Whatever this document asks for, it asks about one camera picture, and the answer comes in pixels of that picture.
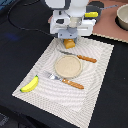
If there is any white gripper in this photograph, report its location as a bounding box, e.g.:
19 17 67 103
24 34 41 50
50 10 96 39

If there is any orange toy bread loaf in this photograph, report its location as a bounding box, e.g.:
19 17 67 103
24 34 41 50
64 39 75 49

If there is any yellow toy cheese wedge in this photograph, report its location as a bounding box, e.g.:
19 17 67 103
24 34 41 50
85 12 98 17

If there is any grey toy frying pan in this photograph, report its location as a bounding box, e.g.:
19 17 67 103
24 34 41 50
85 1 118 25

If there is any yellow toy banana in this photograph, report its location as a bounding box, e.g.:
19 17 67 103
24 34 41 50
20 76 39 92

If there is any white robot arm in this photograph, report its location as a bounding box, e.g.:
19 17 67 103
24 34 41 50
42 0 96 39

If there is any beige toy plate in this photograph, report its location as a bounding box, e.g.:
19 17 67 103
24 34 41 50
55 55 82 78

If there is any pink toy stove board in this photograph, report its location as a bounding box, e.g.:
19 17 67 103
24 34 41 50
47 0 128 44

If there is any beige woven placemat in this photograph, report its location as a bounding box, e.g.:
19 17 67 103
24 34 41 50
12 38 113 128

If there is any beige toy bowl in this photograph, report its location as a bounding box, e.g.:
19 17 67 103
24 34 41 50
117 4 128 30

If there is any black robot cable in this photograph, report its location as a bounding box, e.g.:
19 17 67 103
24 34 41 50
7 0 56 36

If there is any toy knife orange handle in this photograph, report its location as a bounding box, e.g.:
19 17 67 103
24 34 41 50
59 50 97 63

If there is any toy fork orange handle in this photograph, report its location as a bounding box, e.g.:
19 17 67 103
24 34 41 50
43 71 84 89

